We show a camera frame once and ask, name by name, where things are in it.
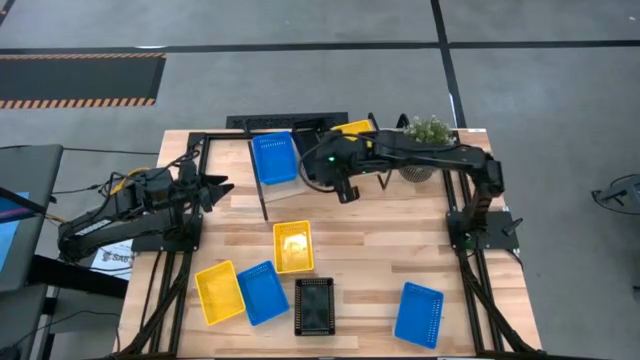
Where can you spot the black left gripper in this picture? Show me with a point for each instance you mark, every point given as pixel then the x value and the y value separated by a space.
pixel 189 187

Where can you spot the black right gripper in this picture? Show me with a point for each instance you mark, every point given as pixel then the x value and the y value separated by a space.
pixel 332 160

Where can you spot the yellow plastic basket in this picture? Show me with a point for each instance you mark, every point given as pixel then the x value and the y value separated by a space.
pixel 293 247
pixel 357 127
pixel 219 292

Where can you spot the blue plastic basket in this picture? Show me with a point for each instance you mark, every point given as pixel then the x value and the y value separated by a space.
pixel 274 160
pixel 419 315
pixel 262 294

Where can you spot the black plastic basket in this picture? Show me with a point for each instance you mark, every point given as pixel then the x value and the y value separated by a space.
pixel 314 306
pixel 305 137

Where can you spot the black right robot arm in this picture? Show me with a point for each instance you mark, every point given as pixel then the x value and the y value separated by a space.
pixel 430 155

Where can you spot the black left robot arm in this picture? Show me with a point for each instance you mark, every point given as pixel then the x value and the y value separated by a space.
pixel 100 227

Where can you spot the black perforated panel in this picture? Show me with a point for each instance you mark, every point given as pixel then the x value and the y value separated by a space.
pixel 260 121

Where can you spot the potted green plant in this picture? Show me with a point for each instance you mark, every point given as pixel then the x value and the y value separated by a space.
pixel 427 131

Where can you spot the white printed paper sheet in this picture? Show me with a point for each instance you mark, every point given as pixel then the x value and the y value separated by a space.
pixel 112 257

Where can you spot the black desk crossbar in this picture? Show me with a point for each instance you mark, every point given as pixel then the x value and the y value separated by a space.
pixel 75 277

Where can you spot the black hazard-striped floor mat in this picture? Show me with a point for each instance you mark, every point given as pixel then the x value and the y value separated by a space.
pixel 75 80

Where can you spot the grey desk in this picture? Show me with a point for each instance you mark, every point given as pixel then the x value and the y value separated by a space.
pixel 30 170

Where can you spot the blue screen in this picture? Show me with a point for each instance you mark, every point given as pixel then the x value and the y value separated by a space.
pixel 6 235

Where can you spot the black chair base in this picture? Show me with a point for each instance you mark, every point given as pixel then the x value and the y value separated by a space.
pixel 620 192

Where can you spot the black aluminium table frame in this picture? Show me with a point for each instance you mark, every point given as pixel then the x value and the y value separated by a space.
pixel 196 139

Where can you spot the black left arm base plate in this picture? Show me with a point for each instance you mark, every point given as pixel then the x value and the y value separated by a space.
pixel 150 244

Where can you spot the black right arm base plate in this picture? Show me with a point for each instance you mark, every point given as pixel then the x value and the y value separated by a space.
pixel 500 230

